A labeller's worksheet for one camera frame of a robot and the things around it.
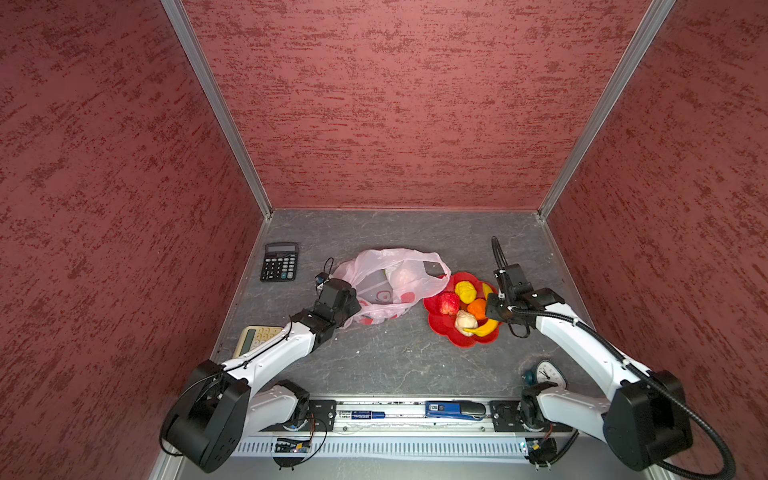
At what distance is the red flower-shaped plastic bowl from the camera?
0.85 meters

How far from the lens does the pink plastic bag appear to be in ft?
2.92

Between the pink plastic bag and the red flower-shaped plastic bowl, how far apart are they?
29mm
